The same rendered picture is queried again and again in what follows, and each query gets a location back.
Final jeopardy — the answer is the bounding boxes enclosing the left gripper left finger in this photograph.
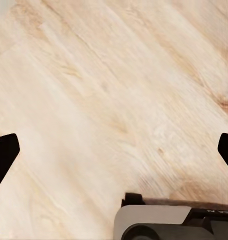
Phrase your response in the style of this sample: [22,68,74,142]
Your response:
[0,133,20,184]

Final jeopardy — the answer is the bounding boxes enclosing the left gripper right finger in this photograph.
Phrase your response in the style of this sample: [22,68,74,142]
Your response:
[218,133,228,165]

